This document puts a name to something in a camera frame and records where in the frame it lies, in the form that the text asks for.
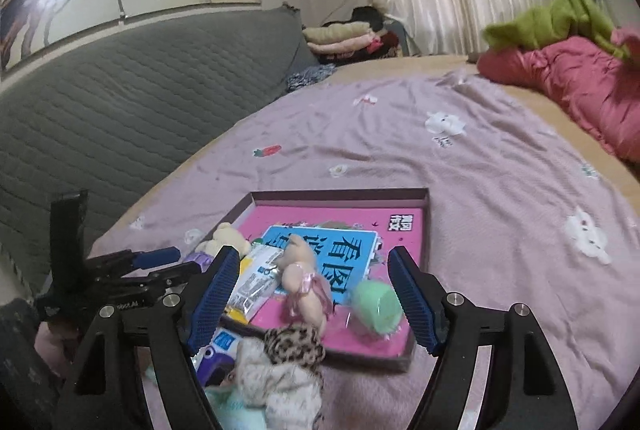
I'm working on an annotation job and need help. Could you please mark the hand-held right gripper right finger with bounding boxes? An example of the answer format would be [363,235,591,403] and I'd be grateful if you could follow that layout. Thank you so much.
[387,246,581,430]

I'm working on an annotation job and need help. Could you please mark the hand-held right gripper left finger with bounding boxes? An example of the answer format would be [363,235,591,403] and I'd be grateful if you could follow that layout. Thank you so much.
[52,245,242,430]

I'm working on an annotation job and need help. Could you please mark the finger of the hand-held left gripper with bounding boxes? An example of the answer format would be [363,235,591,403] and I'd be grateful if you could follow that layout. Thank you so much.
[120,262,203,291]
[120,247,182,268]

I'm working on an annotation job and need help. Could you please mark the green makeup sponge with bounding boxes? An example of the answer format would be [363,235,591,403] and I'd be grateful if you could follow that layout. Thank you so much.
[345,279,403,341]

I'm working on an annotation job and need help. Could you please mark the white and yellow packet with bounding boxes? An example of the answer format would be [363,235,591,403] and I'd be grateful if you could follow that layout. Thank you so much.
[222,244,288,323]

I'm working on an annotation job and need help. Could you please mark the blue purple wet wipes packet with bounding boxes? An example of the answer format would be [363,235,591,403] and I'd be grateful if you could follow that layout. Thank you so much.
[192,327,241,391]

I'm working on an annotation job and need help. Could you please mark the leopard print scrunchie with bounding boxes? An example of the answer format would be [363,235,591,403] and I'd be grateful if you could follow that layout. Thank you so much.
[262,325,327,368]

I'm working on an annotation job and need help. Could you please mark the small beige plush bear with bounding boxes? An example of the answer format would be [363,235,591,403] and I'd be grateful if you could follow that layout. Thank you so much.
[272,234,333,328]

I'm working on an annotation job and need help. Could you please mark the white floral scrunchie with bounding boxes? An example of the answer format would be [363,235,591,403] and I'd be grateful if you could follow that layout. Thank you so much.
[227,340,326,430]

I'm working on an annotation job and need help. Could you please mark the green print tissue packet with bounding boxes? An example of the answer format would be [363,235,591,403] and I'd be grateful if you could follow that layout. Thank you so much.
[202,382,268,430]

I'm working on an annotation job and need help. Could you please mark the dark shallow cardboard box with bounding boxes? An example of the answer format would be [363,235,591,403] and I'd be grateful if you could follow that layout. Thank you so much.
[197,187,432,375]

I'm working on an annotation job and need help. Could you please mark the person's left hand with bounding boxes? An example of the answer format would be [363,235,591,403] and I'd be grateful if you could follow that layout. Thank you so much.
[35,322,81,378]

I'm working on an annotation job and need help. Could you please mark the pink and blue book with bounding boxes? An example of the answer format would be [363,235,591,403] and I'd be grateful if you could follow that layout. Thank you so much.
[235,206,425,358]

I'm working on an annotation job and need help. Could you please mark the purple printed bed sheet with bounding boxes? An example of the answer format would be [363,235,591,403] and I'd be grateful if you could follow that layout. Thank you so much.
[90,70,640,430]

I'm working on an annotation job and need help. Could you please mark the grey quilted headboard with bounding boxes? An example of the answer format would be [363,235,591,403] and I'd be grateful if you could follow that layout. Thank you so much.
[0,4,321,301]

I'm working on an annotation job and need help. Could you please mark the dark patterned cloth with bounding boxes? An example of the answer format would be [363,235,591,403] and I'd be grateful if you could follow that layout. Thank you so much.
[285,64,338,93]

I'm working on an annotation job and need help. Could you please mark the dark red folded clothes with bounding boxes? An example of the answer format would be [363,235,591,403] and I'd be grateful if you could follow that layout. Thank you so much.
[320,32,401,65]

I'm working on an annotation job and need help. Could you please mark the pink folded blanket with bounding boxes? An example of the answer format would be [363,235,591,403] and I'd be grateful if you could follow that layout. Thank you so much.
[306,34,381,55]

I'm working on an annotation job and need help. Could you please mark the pink quilt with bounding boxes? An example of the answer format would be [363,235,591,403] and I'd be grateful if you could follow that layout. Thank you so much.
[475,24,640,165]

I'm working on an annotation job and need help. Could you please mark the beige folded blanket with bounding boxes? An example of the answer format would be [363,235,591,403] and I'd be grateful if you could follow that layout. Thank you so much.
[302,22,371,44]

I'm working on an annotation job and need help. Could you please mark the black garment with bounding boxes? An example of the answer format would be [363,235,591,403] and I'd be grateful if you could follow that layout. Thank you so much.
[350,6,388,28]

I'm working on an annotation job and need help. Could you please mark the green blanket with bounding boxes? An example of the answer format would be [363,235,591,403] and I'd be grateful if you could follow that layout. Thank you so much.
[482,0,633,60]

